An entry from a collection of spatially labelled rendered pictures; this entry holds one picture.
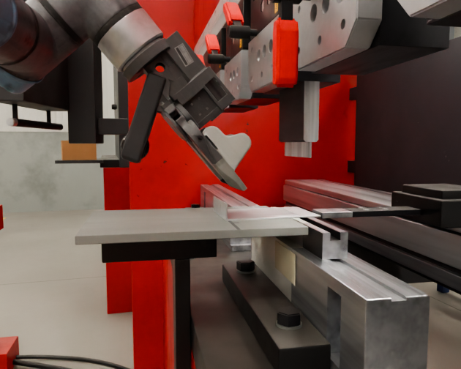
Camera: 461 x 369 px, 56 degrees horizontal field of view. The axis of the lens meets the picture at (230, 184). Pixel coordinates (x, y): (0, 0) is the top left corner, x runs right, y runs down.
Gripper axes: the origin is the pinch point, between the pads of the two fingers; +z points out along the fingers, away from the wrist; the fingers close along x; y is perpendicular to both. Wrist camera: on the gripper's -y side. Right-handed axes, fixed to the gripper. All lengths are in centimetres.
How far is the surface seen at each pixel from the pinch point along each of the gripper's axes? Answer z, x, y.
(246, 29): -14.6, 3.2, 16.1
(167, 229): -2.6, -8.5, -9.6
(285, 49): -9.9, -17.5, 10.7
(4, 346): 20, 162, -120
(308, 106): -2.2, -6.1, 13.2
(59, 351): 43, 178, -111
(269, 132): 12, 84, 29
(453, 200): 20.1, -7.4, 20.8
